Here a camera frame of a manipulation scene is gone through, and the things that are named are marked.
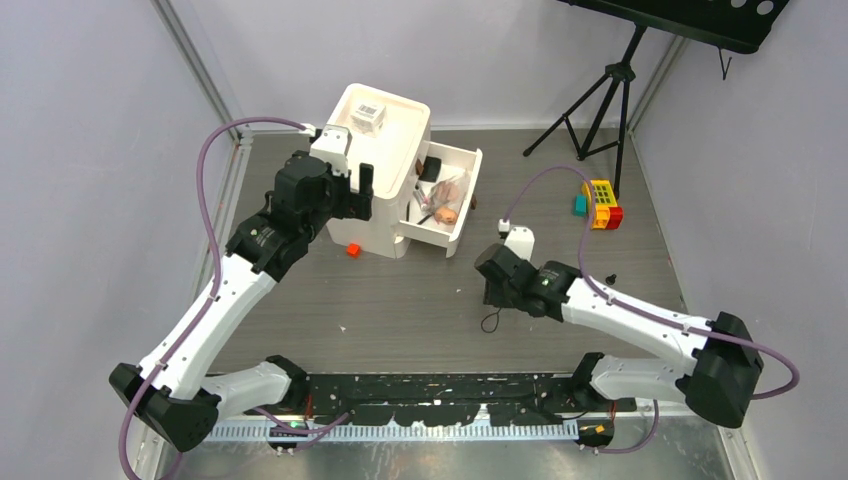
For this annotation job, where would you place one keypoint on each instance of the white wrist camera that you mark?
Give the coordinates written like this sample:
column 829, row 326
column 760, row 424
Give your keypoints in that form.
column 519, row 239
column 331, row 145

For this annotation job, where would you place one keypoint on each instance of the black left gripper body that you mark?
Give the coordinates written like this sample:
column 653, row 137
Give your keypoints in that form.
column 337, row 204

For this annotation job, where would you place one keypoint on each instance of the clear plastic bag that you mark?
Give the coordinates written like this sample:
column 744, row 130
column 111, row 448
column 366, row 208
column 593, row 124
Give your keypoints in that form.
column 448, row 193

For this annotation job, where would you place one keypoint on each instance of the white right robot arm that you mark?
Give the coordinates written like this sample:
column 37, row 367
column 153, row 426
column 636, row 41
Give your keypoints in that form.
column 708, row 365

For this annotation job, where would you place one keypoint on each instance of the black hair loop tool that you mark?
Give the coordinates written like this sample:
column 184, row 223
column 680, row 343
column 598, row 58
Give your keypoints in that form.
column 490, row 323

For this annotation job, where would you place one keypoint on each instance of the black music stand tray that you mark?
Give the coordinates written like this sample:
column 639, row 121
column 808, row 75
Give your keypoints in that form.
column 737, row 26

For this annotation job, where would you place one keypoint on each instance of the small orange red cube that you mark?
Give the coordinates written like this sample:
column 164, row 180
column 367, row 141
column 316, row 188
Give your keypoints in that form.
column 353, row 250

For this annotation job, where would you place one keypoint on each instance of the white drawer organizer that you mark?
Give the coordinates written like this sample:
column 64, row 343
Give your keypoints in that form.
column 402, row 145

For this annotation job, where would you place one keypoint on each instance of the teal wooden block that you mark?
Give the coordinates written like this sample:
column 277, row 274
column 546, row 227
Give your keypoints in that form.
column 580, row 206

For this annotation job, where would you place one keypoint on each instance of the black compact case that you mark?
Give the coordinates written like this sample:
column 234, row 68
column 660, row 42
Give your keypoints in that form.
column 430, row 169

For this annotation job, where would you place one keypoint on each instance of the black makeup pencil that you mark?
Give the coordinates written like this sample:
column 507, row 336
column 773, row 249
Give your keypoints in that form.
column 425, row 218

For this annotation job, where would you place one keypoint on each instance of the white barcode box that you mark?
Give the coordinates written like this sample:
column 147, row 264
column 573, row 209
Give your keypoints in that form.
column 368, row 118

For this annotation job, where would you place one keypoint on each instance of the yellow toy block house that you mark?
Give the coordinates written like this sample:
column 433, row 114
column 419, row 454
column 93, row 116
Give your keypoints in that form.
column 600, row 192

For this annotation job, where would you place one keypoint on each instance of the beige makeup sponge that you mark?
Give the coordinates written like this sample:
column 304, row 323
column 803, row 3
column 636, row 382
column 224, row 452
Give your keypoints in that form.
column 446, row 215

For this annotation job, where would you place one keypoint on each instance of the red toy block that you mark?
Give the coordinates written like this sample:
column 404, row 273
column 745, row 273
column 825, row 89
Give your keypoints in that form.
column 615, row 218

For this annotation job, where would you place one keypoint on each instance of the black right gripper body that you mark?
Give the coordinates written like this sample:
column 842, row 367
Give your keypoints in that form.
column 501, row 297

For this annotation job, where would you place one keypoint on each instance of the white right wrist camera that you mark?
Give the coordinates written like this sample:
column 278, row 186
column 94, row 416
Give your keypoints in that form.
column 519, row 239

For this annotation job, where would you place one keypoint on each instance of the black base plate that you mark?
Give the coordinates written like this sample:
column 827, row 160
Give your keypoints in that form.
column 509, row 399

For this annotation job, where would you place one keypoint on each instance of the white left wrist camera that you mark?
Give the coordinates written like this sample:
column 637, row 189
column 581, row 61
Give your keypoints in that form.
column 331, row 145

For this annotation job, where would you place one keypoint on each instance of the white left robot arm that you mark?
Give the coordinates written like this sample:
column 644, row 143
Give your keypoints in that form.
column 170, row 390

